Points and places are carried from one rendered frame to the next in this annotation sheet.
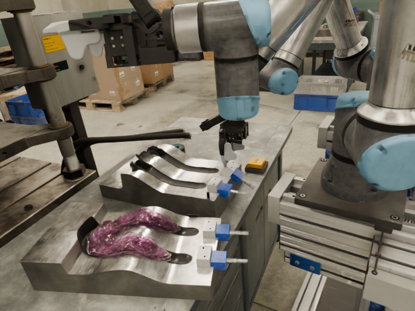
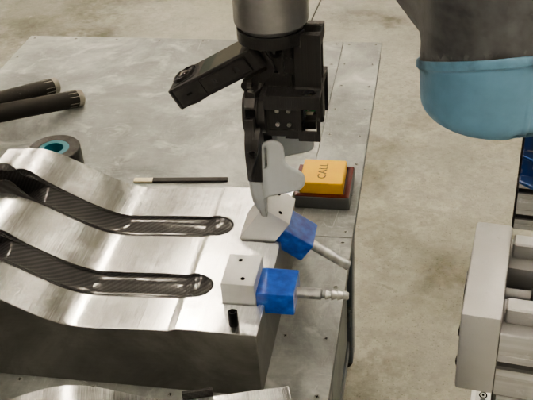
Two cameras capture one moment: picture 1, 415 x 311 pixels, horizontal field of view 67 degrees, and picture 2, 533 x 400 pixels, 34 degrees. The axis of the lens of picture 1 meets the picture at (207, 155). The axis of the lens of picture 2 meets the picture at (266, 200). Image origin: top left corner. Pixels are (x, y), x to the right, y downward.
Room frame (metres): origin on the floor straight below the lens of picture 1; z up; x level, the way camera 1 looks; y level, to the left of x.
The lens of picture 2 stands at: (0.22, 0.15, 1.50)
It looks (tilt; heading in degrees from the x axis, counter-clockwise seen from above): 35 degrees down; 344
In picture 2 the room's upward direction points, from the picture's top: 4 degrees counter-clockwise
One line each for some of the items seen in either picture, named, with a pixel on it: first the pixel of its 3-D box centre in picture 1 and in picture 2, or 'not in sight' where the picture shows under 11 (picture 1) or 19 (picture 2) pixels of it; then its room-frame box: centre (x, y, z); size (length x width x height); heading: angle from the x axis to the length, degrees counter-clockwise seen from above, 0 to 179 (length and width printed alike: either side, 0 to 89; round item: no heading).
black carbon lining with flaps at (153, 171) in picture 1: (170, 166); (72, 228); (1.05, 0.15, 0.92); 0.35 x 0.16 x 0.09; 62
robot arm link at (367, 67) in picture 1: (386, 68); not in sight; (1.05, -0.63, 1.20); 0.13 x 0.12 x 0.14; 19
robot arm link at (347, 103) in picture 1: (364, 121); not in sight; (0.63, -0.35, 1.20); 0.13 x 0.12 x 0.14; 171
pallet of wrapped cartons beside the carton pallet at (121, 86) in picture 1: (100, 74); not in sight; (5.25, 1.59, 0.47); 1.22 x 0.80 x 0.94; 63
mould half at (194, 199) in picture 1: (169, 175); (70, 256); (1.07, 0.15, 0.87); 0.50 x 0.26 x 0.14; 62
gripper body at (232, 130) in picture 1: (232, 124); (281, 78); (0.99, -0.10, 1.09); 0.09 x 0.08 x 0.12; 62
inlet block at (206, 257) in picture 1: (222, 260); not in sight; (0.62, -0.01, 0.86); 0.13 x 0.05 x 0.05; 79
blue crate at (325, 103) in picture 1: (320, 98); not in sight; (3.98, -1.55, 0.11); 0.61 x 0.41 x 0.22; 59
